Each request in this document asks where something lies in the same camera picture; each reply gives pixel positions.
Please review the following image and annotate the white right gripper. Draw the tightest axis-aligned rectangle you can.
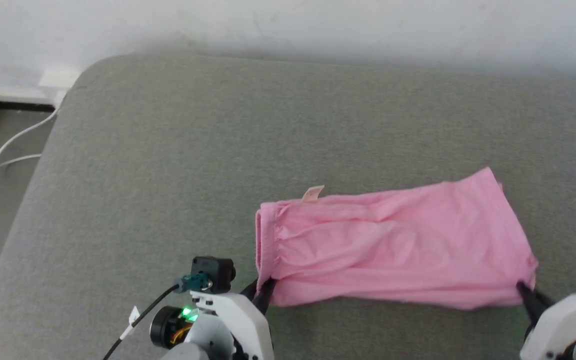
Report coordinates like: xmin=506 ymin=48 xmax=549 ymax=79
xmin=516 ymin=282 xmax=576 ymax=360

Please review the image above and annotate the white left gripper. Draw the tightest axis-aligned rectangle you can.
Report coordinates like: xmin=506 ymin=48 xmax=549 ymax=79
xmin=191 ymin=278 xmax=277 ymax=360

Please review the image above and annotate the pink cloth garment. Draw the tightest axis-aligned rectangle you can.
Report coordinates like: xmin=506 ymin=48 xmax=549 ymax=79
xmin=255 ymin=167 xmax=539 ymax=311

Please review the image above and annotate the grey fabric sofa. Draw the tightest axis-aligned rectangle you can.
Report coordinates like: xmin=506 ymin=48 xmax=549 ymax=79
xmin=0 ymin=52 xmax=576 ymax=360

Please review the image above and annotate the black baseboard strip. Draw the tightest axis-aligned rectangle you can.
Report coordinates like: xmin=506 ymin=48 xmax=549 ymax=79
xmin=0 ymin=99 xmax=55 ymax=112

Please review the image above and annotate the teal left camera connector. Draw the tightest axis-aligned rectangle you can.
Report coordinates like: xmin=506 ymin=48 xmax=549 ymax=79
xmin=178 ymin=273 xmax=212 ymax=294

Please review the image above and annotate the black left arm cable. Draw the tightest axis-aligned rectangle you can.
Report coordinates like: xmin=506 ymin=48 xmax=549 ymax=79
xmin=102 ymin=284 xmax=181 ymax=360

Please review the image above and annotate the white power cable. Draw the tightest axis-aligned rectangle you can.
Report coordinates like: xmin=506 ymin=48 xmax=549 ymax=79
xmin=0 ymin=90 xmax=66 ymax=180

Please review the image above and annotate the white wall socket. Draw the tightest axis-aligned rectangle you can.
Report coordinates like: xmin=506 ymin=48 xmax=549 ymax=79
xmin=38 ymin=66 xmax=82 ymax=89

